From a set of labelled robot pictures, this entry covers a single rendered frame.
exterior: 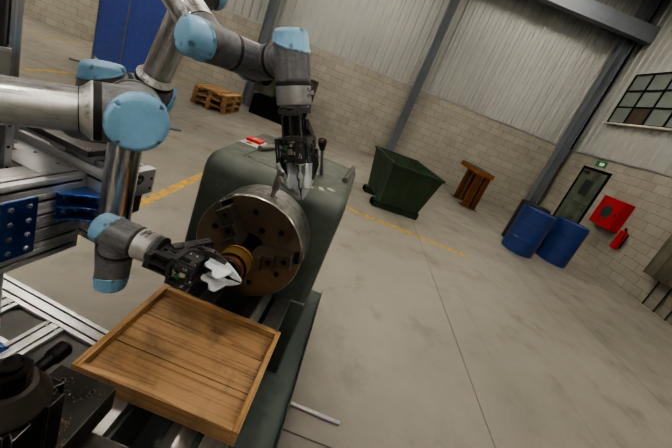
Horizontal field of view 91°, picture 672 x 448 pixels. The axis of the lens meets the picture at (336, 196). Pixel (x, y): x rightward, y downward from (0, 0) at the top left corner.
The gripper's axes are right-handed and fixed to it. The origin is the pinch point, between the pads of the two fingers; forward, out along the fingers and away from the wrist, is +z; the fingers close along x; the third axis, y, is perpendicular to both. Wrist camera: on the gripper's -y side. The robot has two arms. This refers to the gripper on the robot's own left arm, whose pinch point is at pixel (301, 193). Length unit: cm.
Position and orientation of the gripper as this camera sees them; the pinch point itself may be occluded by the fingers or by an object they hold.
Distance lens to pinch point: 79.3
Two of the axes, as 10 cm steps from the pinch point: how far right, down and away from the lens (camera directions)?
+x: 9.9, 0.1, -1.2
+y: -1.2, 2.7, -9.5
